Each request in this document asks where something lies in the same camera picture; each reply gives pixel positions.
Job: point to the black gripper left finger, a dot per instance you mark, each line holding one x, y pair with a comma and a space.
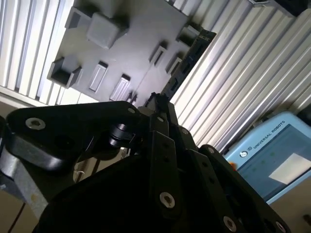
73, 121

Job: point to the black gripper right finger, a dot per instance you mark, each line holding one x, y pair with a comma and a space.
213, 184

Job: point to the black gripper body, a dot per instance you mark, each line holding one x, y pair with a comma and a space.
109, 201

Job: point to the black RAM stick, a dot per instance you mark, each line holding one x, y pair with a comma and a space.
192, 55

